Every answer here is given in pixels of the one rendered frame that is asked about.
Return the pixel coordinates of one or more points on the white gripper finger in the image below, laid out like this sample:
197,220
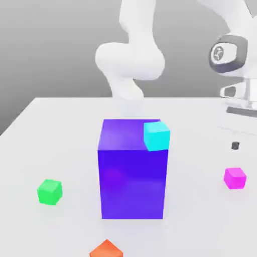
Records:
235,145

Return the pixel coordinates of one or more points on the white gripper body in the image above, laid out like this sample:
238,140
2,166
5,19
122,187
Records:
241,112

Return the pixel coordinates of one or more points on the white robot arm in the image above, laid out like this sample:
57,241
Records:
130,60

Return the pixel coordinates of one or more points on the small magenta cube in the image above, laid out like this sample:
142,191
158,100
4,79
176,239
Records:
235,178

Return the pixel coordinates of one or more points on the small cyan cube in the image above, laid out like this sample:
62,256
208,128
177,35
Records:
156,137

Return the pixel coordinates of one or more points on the small orange cube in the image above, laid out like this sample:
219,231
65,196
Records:
106,250

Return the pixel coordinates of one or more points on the small green cube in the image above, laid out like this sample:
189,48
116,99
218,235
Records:
49,192

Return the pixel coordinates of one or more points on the large purple box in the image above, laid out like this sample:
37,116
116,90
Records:
131,180

